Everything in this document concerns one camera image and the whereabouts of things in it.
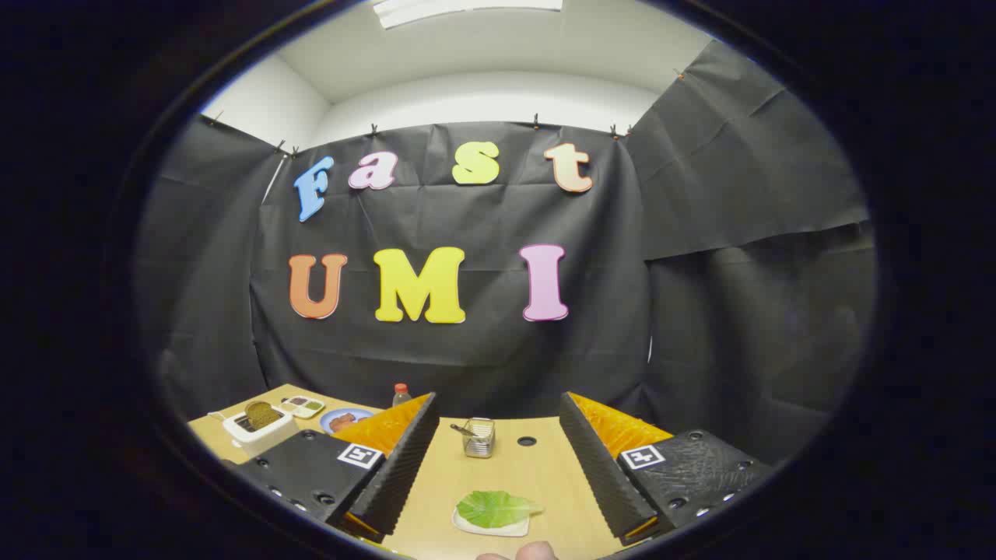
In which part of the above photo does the metal wire utensil holder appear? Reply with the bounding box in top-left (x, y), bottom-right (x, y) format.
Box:
top-left (462, 418), bottom-right (496, 459)

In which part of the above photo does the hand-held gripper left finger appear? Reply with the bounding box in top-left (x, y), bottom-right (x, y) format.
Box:
top-left (232, 391), bottom-right (440, 544)

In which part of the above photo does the green lettuce leaf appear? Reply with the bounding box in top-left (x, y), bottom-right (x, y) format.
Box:
top-left (456, 490), bottom-right (545, 530)

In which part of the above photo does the blue round plate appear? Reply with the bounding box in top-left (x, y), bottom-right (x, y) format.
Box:
top-left (320, 408), bottom-right (376, 436)

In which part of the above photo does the white toaster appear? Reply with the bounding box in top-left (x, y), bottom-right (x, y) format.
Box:
top-left (223, 408), bottom-right (300, 458)

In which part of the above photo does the white square plate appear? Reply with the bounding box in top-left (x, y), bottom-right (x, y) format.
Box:
top-left (452, 506), bottom-right (531, 538)

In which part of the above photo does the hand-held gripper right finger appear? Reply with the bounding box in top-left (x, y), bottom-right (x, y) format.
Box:
top-left (559, 391), bottom-right (773, 545)

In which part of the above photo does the brown bread slice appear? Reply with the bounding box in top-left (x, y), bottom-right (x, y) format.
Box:
top-left (244, 401), bottom-right (285, 431)

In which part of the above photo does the ceiling light panel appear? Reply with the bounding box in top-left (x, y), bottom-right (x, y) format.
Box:
top-left (372, 0), bottom-right (563, 30)

